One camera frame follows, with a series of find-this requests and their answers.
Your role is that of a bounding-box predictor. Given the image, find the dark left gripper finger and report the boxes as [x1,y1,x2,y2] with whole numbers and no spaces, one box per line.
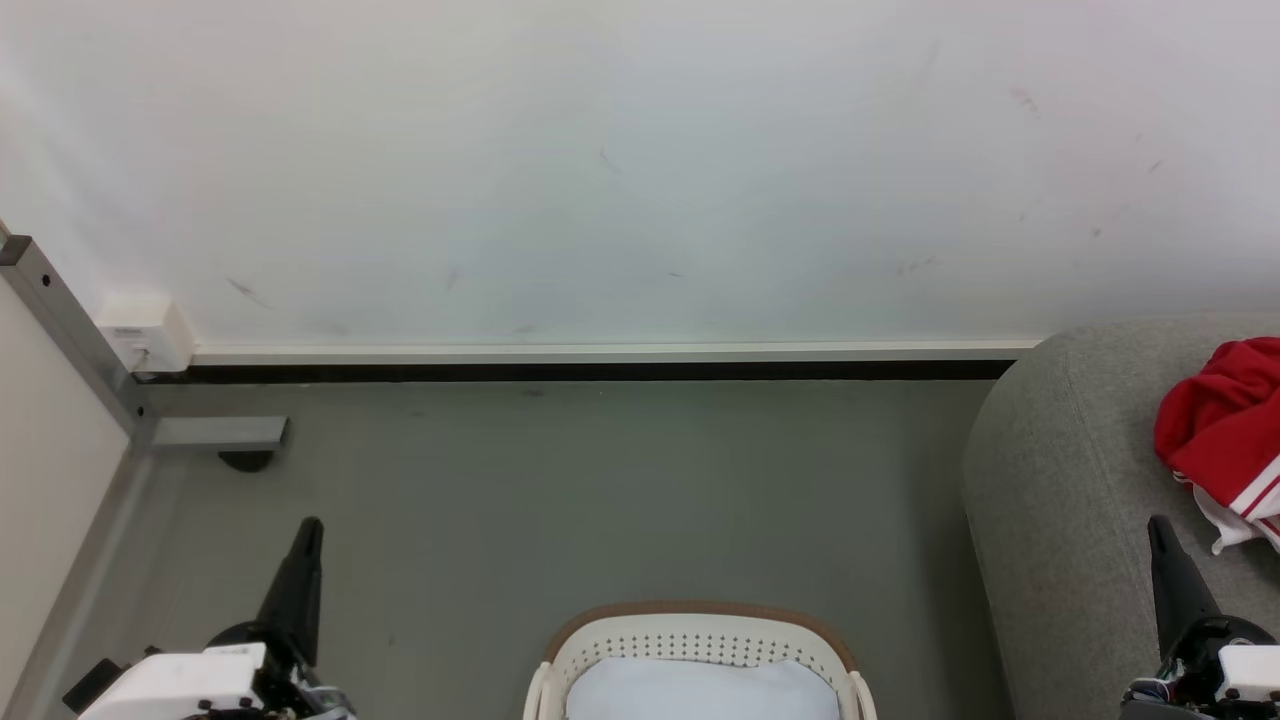
[257,516,325,667]

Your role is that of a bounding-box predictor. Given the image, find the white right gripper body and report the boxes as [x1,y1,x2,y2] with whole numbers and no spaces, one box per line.
[1119,614,1280,720]

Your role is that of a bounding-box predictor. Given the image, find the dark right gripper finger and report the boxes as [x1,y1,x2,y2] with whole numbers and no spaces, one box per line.
[1146,514,1222,662]

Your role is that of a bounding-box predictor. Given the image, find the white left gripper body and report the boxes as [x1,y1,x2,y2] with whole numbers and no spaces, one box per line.
[78,619,358,720]

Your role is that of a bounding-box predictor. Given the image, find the red shorts with white stripe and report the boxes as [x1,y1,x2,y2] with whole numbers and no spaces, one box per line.
[1153,337,1280,491]

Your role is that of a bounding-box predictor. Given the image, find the white perforated laundry basket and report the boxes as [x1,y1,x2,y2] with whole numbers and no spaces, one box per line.
[522,600,880,720]

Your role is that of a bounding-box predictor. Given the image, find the grey fabric sofa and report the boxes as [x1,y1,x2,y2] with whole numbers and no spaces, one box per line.
[961,314,1280,720]

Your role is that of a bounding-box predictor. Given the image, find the beige partition panel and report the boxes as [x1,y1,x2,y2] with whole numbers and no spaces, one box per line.
[0,282,135,701]

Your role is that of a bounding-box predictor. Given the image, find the white garment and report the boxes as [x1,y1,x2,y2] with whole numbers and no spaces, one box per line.
[564,655,842,720]

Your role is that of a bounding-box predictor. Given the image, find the white and black baseboard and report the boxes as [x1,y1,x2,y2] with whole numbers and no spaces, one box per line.
[134,340,1046,386]

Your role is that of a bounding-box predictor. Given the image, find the white wall socket box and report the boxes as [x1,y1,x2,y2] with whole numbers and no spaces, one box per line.
[96,294,196,374]

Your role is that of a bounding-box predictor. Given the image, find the grey metal frame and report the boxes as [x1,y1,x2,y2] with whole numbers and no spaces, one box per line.
[0,234,292,453]

